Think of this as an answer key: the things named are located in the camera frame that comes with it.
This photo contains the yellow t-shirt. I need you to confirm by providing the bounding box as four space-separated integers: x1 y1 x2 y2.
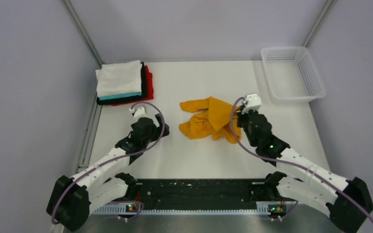
179 97 241 144

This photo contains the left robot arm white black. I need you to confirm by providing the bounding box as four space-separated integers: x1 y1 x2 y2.
46 113 170 233

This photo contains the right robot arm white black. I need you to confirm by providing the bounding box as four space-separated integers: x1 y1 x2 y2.
236 110 373 233

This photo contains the black folded t-shirt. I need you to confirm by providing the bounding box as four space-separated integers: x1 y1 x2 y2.
96 60 148 105

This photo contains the teal folded t-shirt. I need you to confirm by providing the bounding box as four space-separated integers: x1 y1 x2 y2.
99 92 142 100

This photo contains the red folded t-shirt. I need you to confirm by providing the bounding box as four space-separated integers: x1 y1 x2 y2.
112 63 154 106

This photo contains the white plastic basket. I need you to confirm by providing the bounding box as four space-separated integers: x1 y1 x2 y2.
261 46 327 103

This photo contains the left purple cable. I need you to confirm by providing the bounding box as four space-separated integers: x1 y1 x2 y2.
50 101 166 226

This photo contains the purple cable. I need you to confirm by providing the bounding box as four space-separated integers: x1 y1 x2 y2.
50 101 166 226
229 96 373 233

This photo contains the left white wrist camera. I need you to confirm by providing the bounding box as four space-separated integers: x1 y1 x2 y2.
129 106 149 119

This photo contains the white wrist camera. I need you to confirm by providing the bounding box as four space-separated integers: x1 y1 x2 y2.
240 93 262 114
129 106 149 119

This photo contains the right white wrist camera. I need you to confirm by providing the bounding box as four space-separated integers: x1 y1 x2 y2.
240 93 262 114

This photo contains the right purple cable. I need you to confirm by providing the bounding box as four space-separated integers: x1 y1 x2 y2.
229 96 373 233

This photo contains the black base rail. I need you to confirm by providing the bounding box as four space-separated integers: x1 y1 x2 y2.
77 175 334 211

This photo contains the left aluminium frame rail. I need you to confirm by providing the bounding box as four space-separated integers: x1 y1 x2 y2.
72 95 102 175

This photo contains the white slotted cable duct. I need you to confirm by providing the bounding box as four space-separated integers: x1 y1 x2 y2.
93 202 286 216

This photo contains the right corner aluminium post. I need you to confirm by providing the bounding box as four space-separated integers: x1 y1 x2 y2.
302 0 338 48

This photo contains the corner aluminium post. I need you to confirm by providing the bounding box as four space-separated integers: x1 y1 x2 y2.
61 0 103 67
302 0 338 48

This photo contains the left corner aluminium post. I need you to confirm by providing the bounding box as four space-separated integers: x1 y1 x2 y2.
61 0 103 67

